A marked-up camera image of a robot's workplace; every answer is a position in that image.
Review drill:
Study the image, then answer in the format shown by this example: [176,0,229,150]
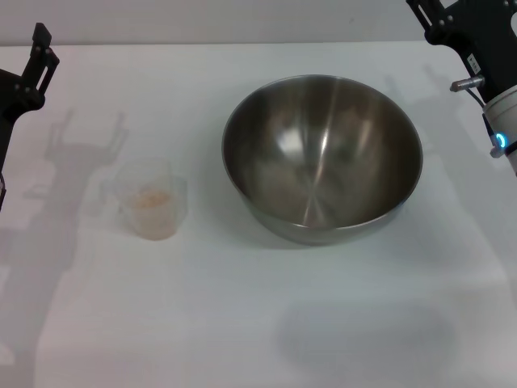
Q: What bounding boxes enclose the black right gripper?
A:
[406,0,517,102]

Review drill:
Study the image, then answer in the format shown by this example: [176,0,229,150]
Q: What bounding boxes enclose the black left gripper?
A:
[0,23,61,211]

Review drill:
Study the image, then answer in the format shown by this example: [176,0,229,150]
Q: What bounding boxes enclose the clear plastic measuring cup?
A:
[115,160,189,243]

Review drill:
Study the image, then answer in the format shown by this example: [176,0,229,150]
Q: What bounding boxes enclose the white rice grains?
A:
[128,188,174,239]

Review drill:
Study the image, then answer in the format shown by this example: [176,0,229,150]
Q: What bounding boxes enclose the stainless steel mixing bowl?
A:
[221,74,424,246]

